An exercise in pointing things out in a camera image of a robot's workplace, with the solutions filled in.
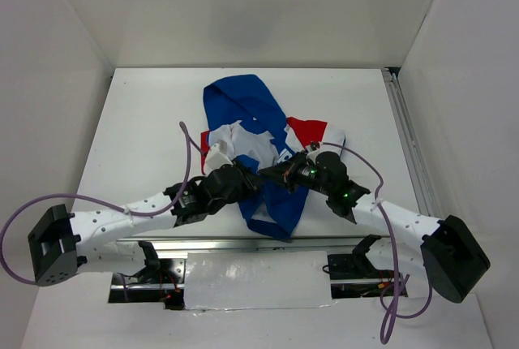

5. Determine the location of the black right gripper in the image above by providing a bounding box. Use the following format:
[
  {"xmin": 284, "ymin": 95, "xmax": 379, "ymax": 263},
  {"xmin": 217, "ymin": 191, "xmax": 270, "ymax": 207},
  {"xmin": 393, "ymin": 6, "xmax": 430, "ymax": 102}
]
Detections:
[{"xmin": 259, "ymin": 150, "xmax": 332, "ymax": 196}]

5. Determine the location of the blue white red jacket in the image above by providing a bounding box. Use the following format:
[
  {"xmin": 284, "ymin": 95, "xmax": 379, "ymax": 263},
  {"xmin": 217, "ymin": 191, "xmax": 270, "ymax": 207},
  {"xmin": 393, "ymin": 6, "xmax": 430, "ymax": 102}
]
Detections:
[{"xmin": 201, "ymin": 75, "xmax": 346, "ymax": 239}]

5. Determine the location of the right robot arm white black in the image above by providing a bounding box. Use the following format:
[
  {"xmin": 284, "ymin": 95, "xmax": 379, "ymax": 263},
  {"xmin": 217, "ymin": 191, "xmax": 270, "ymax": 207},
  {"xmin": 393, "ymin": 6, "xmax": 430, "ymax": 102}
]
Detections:
[{"xmin": 259, "ymin": 151, "xmax": 491, "ymax": 304}]

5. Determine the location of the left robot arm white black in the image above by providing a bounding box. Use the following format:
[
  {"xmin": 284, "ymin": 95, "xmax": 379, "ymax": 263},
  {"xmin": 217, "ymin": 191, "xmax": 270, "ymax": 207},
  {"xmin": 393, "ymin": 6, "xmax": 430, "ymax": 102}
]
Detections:
[{"xmin": 28, "ymin": 161, "xmax": 262, "ymax": 287}]

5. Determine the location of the white foil covered panel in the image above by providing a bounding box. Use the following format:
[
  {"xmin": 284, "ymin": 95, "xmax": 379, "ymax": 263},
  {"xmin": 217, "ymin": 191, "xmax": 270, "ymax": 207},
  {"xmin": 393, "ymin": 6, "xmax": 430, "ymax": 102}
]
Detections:
[{"xmin": 184, "ymin": 251, "xmax": 333, "ymax": 311}]

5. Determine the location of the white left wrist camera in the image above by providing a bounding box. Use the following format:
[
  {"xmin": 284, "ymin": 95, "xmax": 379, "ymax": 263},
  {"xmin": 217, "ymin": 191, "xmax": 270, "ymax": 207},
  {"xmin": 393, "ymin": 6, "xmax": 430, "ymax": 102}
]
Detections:
[{"xmin": 203, "ymin": 140, "xmax": 233, "ymax": 175}]

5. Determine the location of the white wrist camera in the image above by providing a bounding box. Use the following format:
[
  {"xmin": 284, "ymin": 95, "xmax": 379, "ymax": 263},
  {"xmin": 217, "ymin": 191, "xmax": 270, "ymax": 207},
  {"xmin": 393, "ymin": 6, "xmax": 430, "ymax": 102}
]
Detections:
[
  {"xmin": 203, "ymin": 140, "xmax": 233, "ymax": 175},
  {"xmin": 304, "ymin": 141, "xmax": 321, "ymax": 162}
]

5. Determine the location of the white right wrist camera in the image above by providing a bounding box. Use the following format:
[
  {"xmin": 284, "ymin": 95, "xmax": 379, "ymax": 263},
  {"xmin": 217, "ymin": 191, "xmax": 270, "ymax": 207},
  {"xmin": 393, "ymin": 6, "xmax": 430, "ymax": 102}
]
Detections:
[{"xmin": 304, "ymin": 141, "xmax": 321, "ymax": 162}]

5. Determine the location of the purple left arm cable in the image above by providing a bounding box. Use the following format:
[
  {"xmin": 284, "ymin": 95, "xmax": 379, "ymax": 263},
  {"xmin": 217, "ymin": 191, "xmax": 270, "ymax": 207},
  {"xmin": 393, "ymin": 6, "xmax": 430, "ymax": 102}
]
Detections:
[{"xmin": 0, "ymin": 121, "xmax": 206, "ymax": 286}]

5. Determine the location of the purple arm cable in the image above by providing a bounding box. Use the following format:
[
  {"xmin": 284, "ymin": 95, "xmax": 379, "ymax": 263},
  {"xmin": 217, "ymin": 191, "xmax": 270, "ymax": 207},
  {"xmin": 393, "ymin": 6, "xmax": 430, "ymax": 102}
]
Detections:
[
  {"xmin": 315, "ymin": 141, "xmax": 433, "ymax": 344},
  {"xmin": 0, "ymin": 121, "xmax": 206, "ymax": 286}
]

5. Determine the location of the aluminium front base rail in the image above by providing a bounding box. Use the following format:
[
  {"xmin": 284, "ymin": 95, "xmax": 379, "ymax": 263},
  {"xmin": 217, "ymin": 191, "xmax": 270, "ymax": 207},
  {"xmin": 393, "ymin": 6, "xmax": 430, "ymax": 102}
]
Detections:
[{"xmin": 62, "ymin": 235, "xmax": 406, "ymax": 253}]

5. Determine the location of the aluminium side rail frame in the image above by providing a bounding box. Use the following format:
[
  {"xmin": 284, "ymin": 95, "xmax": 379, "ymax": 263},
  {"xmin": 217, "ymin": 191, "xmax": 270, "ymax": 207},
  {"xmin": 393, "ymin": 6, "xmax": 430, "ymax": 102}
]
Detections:
[{"xmin": 382, "ymin": 66, "xmax": 452, "ymax": 246}]

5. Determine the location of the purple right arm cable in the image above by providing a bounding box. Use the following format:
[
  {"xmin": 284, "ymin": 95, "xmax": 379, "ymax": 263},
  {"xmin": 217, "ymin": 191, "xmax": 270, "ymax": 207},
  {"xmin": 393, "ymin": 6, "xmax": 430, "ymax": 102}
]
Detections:
[{"xmin": 315, "ymin": 141, "xmax": 433, "ymax": 344}]

